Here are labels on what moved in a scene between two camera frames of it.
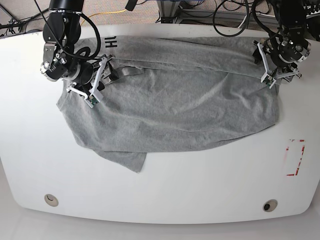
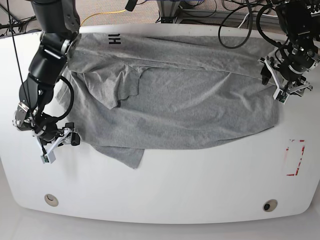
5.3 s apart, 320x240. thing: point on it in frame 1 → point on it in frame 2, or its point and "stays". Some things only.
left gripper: [91, 89] → [50, 140]
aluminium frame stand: [168, 8] stays
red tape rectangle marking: [300, 159] stays
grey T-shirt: [169, 93] stays
